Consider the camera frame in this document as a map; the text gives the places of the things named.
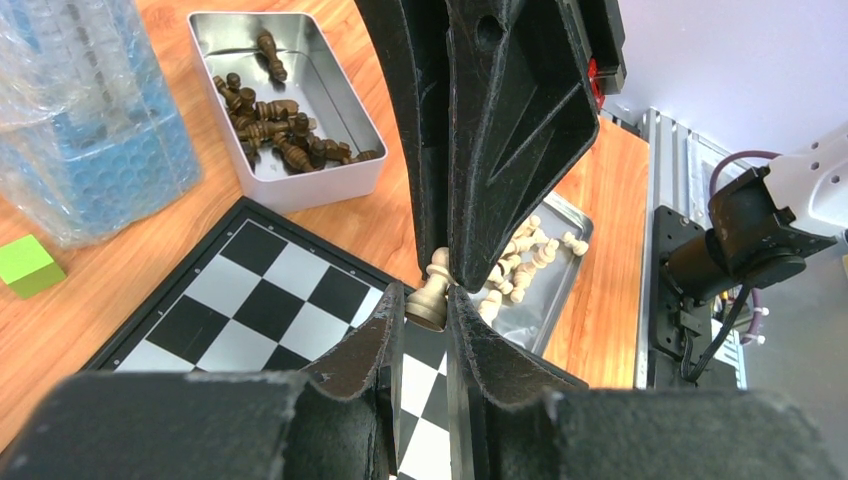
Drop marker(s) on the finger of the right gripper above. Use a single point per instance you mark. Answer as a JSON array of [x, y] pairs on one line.
[[414, 42], [527, 81]]

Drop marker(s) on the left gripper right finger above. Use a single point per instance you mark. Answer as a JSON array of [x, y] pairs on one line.
[[513, 418]]

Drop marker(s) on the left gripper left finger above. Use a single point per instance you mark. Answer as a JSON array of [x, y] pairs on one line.
[[336, 418]]

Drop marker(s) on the light chess pawn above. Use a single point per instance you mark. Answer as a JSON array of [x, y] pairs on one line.
[[427, 306]]

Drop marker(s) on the tin lid with light pieces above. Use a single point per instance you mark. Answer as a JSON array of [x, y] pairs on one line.
[[531, 322]]

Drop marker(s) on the tin box with dark pieces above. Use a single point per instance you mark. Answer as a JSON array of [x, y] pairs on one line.
[[298, 135]]

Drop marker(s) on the bubble-wrapped blue metronome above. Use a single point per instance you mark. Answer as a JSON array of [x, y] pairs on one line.
[[91, 136]]

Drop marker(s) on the green cube middle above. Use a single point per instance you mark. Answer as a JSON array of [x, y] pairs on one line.
[[27, 268]]

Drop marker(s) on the aluminium frame rail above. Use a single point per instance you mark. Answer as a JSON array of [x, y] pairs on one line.
[[677, 179]]

